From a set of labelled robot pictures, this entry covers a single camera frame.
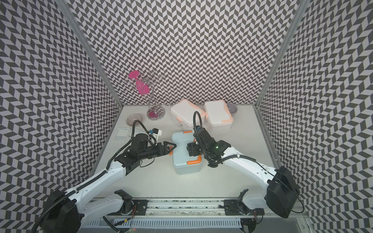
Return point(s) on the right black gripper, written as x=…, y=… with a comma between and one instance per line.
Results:
x=194, y=148

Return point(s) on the silver wire stand pink ornaments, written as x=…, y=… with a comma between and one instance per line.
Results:
x=145, y=85

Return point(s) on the small clear glass bowl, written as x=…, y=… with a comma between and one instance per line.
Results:
x=132, y=118

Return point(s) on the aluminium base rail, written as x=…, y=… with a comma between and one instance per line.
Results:
x=195, y=207

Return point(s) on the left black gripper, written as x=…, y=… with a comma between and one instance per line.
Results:
x=161, y=149

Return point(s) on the blue first aid kit box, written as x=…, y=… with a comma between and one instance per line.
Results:
x=182, y=161

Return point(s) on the white first aid box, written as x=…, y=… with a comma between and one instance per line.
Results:
x=183, y=112
x=218, y=118

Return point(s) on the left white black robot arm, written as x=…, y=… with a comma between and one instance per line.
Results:
x=66, y=211

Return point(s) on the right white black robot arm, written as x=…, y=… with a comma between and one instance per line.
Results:
x=279, y=189

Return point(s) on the small grey round bowl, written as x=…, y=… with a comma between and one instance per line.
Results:
x=232, y=108

